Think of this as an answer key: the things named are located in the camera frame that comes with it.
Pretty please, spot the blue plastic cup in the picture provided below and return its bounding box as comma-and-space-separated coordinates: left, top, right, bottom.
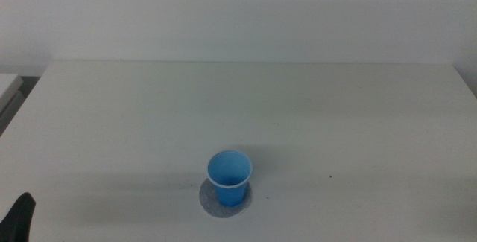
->
206, 150, 254, 208

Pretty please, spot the grey round cup mat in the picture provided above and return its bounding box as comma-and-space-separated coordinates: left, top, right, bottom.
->
198, 177, 253, 219

